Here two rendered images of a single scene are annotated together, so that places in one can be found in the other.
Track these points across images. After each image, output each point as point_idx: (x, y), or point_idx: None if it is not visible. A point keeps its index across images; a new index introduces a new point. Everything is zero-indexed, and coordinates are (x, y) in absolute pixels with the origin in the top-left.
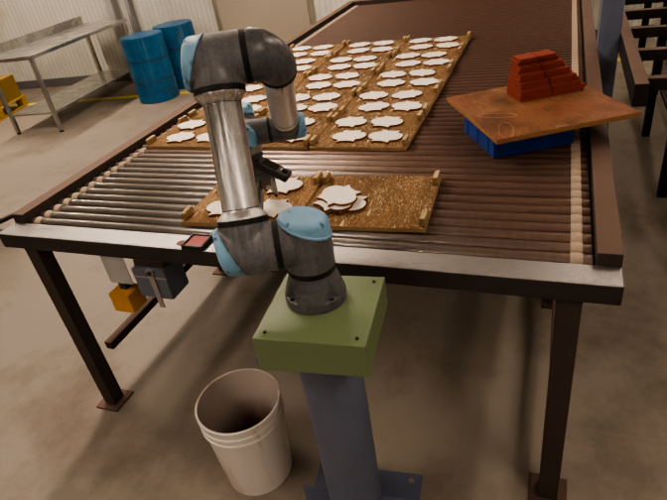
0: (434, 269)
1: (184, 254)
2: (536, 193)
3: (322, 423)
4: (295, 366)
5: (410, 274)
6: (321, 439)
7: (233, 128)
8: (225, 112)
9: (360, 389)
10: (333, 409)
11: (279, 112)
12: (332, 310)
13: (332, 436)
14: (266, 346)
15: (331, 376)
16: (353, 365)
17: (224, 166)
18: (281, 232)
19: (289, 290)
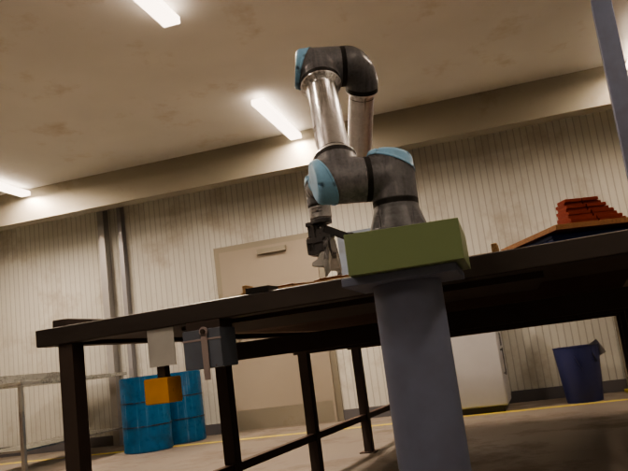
0: (513, 249)
1: (247, 300)
2: None
3: (408, 394)
4: (386, 262)
5: (490, 259)
6: (406, 432)
7: (332, 94)
8: (327, 85)
9: (450, 354)
10: (422, 365)
11: (358, 138)
12: None
13: (421, 414)
14: (357, 242)
15: (419, 313)
16: (447, 245)
17: (324, 115)
18: (371, 157)
19: (375, 221)
